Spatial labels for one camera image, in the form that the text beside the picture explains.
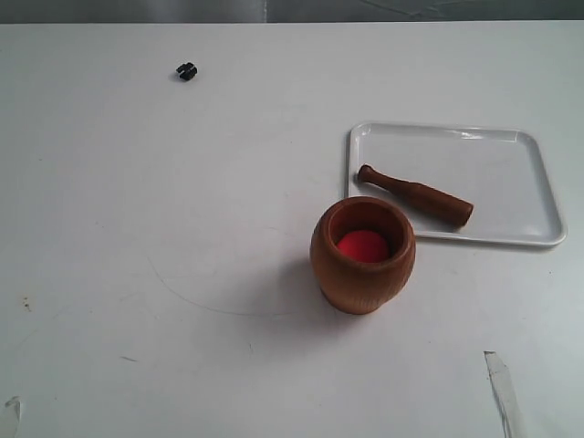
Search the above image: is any white rectangular plastic tray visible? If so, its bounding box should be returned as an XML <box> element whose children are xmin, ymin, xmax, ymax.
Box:
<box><xmin>345</xmin><ymin>121</ymin><xmax>567</xmax><ymax>248</ymax></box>

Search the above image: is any small black plastic part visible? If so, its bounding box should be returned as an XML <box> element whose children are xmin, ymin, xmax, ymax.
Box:
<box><xmin>175</xmin><ymin>62</ymin><xmax>198</xmax><ymax>82</ymax></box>

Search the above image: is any clear tape strip right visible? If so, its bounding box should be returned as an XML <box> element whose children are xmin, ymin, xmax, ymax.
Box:
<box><xmin>484</xmin><ymin>351</ymin><xmax>527</xmax><ymax>438</ymax></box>

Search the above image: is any red ball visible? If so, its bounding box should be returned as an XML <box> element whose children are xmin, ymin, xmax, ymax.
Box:
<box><xmin>337</xmin><ymin>230</ymin><xmax>391</xmax><ymax>264</ymax></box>

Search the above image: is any clear tape strip left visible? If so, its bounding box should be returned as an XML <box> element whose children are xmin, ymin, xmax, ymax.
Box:
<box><xmin>0</xmin><ymin>396</ymin><xmax>21</xmax><ymax>438</ymax></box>

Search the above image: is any brown wooden pestle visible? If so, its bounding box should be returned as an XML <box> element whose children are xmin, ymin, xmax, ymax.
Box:
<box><xmin>357</xmin><ymin>164</ymin><xmax>474</xmax><ymax>228</ymax></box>

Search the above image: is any wooden mortar cup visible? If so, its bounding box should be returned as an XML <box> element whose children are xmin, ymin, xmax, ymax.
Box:
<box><xmin>309</xmin><ymin>196</ymin><xmax>416</xmax><ymax>315</ymax></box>

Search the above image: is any clear tape strip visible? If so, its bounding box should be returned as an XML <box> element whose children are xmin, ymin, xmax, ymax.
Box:
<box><xmin>0</xmin><ymin>396</ymin><xmax>21</xmax><ymax>438</ymax></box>
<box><xmin>484</xmin><ymin>351</ymin><xmax>527</xmax><ymax>438</ymax></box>

